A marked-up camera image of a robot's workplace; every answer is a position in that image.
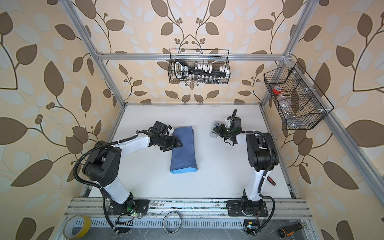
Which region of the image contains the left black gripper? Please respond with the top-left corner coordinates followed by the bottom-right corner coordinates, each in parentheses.
top-left (158, 135), bottom-right (185, 151)

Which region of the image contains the blue wrapping paper sheet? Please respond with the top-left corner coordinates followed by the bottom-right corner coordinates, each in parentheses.
top-left (170, 127), bottom-right (198, 174)

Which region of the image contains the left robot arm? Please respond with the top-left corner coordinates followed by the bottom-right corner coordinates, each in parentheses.
top-left (73, 121), bottom-right (183, 214)

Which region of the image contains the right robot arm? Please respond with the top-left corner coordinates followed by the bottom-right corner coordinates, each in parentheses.
top-left (211, 115), bottom-right (279, 210)

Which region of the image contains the black socket set holder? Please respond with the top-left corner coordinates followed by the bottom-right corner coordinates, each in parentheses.
top-left (173, 60), bottom-right (231, 80)

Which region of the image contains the yellow tape roll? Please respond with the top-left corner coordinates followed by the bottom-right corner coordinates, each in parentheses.
top-left (63, 215), bottom-right (92, 240)

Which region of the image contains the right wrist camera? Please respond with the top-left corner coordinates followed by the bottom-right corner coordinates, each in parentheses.
top-left (225, 117), bottom-right (235, 129)

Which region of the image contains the back wire basket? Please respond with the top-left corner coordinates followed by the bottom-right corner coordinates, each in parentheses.
top-left (168, 48), bottom-right (231, 85)

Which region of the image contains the wire basket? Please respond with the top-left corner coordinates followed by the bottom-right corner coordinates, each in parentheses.
top-left (264, 62), bottom-right (334, 130)
top-left (168, 48), bottom-right (231, 85)

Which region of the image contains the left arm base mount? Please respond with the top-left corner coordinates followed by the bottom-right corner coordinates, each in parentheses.
top-left (108, 199), bottom-right (150, 216)

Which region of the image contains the grey cable loop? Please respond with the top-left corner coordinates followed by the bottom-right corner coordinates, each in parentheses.
top-left (162, 211), bottom-right (183, 235)

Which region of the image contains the right wire basket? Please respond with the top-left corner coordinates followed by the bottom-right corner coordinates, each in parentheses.
top-left (264, 62), bottom-right (334, 130)

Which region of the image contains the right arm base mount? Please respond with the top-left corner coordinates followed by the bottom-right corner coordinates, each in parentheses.
top-left (226, 200), bottom-right (269, 217)

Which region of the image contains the orange handled screwdriver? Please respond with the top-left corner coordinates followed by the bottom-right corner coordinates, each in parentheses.
top-left (277, 223), bottom-right (307, 238)

